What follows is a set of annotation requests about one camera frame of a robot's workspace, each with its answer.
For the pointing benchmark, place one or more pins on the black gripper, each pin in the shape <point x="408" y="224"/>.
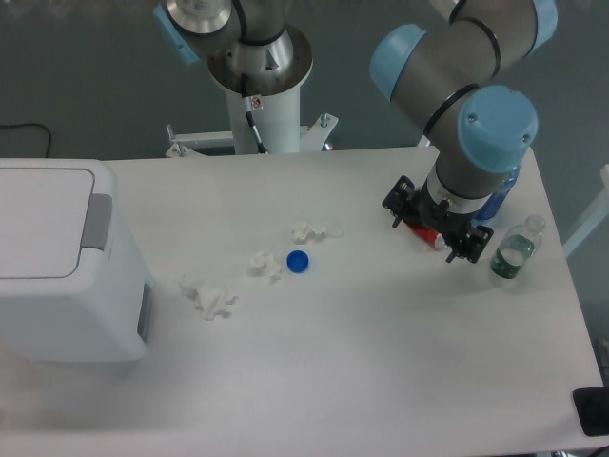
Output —
<point x="406" y="205"/>

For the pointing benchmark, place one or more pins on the white trash can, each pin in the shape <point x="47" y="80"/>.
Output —
<point x="75" y="287"/>

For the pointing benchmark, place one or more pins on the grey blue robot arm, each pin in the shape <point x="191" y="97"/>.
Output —
<point x="442" y="83"/>

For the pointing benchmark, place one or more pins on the crushed red soda can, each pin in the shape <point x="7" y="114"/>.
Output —
<point x="431" y="237"/>

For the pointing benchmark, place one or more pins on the blue plastic bottle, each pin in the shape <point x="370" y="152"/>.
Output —
<point x="492" y="206"/>

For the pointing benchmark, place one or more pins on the clear green label bottle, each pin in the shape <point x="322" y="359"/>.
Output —
<point x="517" y="247"/>

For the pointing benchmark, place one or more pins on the crumpled white tissue right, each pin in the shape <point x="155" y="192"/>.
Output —
<point x="304" y="232"/>

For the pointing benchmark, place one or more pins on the crumpled white tissue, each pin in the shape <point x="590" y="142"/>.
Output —
<point x="211" y="300"/>
<point x="304" y="232"/>
<point x="264" y="263"/>

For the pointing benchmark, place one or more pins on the blue bottle cap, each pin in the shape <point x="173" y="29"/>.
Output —
<point x="297" y="261"/>

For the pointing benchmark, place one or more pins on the crumpled white tissue middle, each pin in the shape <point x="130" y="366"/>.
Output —
<point x="264" y="263"/>

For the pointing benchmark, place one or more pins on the crumpled white tissue left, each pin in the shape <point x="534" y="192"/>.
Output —
<point x="211" y="300"/>

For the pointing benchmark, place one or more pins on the black device at edge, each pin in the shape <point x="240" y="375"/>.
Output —
<point x="592" y="408"/>

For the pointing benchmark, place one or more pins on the white frame at right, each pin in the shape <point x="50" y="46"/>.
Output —
<point x="595" y="213"/>

